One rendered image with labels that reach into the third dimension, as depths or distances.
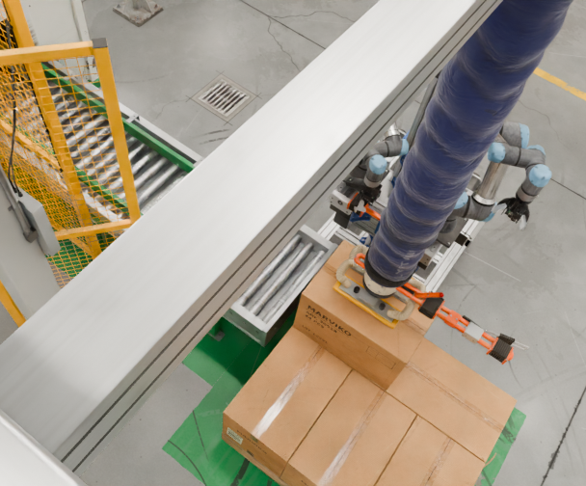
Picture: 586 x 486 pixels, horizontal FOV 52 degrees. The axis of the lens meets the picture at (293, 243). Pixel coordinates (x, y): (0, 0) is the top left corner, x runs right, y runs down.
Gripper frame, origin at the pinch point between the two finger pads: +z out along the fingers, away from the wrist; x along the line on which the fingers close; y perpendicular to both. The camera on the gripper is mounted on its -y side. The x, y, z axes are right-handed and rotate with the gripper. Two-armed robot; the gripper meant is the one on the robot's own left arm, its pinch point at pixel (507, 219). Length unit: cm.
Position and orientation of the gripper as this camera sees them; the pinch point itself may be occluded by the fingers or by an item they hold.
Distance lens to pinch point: 272.0
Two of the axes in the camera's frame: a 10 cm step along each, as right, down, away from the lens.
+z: -1.1, 5.2, 8.5
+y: -5.9, 6.6, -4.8
